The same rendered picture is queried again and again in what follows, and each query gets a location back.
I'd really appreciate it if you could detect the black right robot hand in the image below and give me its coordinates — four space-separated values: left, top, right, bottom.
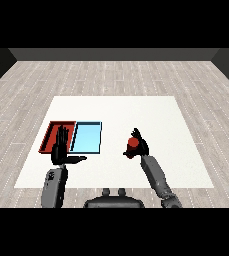
122 127 150 160

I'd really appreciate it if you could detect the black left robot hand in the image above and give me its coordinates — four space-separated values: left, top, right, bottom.
50 125 88 166

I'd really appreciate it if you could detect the red can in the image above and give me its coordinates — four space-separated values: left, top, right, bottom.
127 136 140 155

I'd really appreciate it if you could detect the red shallow open box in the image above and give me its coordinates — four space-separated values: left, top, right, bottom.
38 120 77 155

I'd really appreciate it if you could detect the light blue shallow open box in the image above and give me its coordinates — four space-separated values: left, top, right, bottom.
68 121 103 155

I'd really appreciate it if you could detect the dark grey robot body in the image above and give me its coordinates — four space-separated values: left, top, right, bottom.
83 188 146 209

